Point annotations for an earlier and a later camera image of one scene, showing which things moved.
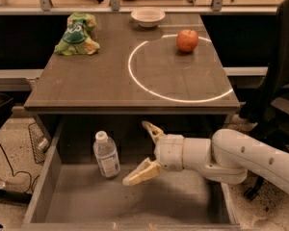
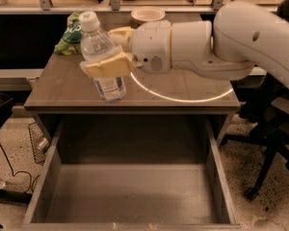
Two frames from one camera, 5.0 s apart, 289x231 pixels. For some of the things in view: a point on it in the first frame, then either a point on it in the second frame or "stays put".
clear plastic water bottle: x=105 y=150 -> x=96 y=46
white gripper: x=170 y=152 -> x=150 y=45
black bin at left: x=1 y=110 stays put
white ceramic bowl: x=147 y=16 stays put
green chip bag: x=78 y=37 stays put
